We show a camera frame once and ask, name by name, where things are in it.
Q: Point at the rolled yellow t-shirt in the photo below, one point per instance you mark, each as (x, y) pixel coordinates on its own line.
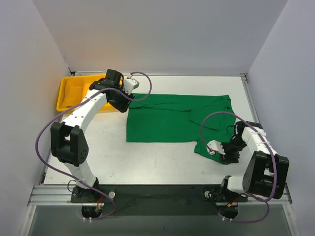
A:
(72, 92)

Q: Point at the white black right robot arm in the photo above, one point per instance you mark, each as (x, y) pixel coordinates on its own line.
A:
(266, 172)

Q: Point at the aluminium right side rail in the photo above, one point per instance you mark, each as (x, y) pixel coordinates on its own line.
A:
(244, 107)

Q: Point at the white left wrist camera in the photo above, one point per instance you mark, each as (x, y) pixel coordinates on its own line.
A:
(129, 84)

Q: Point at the yellow plastic bin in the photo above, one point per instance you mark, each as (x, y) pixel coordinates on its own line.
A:
(87, 80)

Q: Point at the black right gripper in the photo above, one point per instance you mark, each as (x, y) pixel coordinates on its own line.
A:
(229, 156)

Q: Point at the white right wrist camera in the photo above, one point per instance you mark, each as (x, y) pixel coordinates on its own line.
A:
(214, 146)

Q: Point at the aluminium front frame rail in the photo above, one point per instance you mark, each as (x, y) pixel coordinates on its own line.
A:
(58, 195)

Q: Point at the green t-shirt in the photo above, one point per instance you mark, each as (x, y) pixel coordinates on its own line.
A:
(170, 118)

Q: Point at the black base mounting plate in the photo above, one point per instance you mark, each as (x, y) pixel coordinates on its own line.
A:
(154, 200)

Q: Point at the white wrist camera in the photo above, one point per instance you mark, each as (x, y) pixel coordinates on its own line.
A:
(129, 84)
(214, 146)

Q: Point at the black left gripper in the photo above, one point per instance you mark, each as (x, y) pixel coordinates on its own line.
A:
(122, 103)

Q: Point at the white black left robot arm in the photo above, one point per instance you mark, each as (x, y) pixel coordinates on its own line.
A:
(68, 142)

